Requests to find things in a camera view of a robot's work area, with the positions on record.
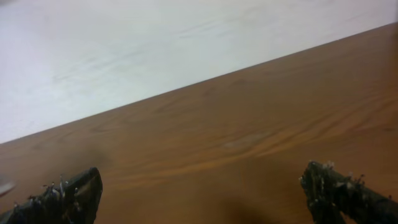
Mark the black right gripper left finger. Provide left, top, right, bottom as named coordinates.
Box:
left=1, top=167, right=103, bottom=224

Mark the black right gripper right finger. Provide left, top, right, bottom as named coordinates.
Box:
left=300, top=161, right=397, bottom=224

